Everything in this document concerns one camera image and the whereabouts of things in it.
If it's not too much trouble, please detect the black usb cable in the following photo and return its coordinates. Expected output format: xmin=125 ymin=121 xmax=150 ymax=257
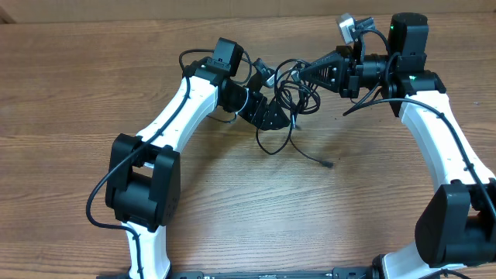
xmin=254 ymin=58 xmax=335 ymax=169

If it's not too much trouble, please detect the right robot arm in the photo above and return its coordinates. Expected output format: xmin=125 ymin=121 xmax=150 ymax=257
xmin=296 ymin=12 xmax=495 ymax=278

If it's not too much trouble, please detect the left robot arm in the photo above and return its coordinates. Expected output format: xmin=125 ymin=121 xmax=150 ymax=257
xmin=103 ymin=38 xmax=290 ymax=278

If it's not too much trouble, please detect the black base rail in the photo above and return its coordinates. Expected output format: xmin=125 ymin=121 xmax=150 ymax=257
xmin=96 ymin=266 xmax=377 ymax=279

